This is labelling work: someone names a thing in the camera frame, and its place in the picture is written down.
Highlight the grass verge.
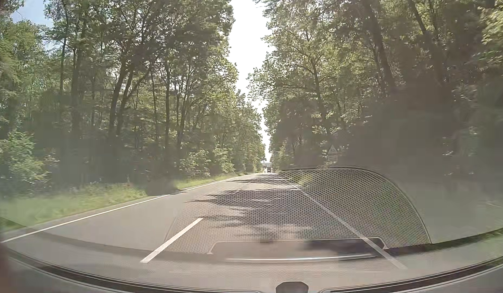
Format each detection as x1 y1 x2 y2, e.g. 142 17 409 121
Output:
0 172 248 233
290 171 503 245

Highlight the grey asphalt road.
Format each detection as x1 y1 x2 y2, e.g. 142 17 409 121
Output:
0 172 411 271

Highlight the car's own bonnet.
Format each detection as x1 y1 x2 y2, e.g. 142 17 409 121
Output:
3 251 503 293

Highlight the triangular road sign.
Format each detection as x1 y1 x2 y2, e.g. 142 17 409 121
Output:
326 144 340 167

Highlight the wood of green trees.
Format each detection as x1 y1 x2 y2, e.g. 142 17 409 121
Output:
248 0 503 184
0 0 267 196

